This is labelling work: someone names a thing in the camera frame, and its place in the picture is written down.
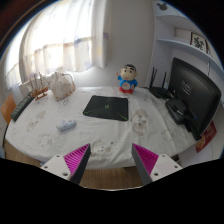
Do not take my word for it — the white sheer curtain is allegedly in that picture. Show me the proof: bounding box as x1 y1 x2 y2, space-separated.
0 0 109 89

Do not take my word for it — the black computer monitor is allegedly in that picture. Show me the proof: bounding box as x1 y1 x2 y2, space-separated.
165 58 221 140

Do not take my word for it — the white wall shelf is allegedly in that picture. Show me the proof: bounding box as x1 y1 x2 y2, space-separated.
151 0 224 83

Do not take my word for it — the white patterned tablecloth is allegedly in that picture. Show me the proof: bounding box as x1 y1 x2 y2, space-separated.
6 87 195 169

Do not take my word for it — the white computer mouse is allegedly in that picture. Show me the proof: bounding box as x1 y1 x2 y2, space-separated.
56 119 76 131

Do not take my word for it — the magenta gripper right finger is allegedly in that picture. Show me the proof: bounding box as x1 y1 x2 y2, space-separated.
131 144 182 186

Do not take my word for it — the black keyboard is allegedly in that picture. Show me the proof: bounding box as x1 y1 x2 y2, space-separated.
11 94 33 122

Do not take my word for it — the red booklet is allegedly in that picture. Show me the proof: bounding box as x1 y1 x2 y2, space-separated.
196 122 217 153

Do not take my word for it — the white drawstring bag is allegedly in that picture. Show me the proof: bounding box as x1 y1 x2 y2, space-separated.
50 72 76 101

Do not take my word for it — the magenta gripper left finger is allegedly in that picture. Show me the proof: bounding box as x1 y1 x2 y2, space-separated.
42 144 91 185

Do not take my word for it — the black wifi router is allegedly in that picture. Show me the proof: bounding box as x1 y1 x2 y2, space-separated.
149 69 173 99

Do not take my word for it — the orange chair back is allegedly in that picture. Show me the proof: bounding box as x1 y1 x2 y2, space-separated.
0 95 16 124

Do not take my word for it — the framed calligraphy picture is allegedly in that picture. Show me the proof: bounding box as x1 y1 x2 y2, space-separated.
190 32 207 52

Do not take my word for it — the cartoon boy figurine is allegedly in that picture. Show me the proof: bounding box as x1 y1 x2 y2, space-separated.
116 64 138 94

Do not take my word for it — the black mouse pad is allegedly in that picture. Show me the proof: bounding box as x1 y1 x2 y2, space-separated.
83 95 129 121

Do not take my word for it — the wooden ship model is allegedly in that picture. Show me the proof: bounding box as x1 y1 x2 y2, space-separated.
29 73 48 100

